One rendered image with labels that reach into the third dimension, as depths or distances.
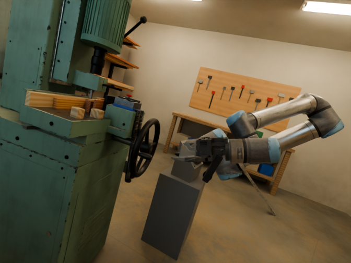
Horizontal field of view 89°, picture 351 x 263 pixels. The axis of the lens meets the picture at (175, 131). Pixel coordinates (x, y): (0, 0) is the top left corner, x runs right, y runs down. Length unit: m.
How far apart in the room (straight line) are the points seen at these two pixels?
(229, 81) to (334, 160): 2.40
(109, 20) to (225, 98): 3.33
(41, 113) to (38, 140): 0.16
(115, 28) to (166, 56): 3.66
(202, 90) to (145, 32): 2.03
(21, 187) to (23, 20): 0.72
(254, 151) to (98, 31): 0.78
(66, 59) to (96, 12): 0.24
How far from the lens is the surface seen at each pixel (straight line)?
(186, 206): 1.31
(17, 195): 1.03
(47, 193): 0.91
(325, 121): 1.24
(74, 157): 0.78
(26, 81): 1.08
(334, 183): 4.46
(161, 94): 4.40
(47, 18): 1.05
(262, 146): 0.67
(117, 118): 0.84
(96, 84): 0.93
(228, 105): 3.98
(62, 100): 0.85
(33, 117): 0.78
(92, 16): 0.95
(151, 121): 0.78
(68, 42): 1.01
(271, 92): 4.04
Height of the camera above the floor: 1.05
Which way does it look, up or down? 9 degrees down
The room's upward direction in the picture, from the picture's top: 16 degrees clockwise
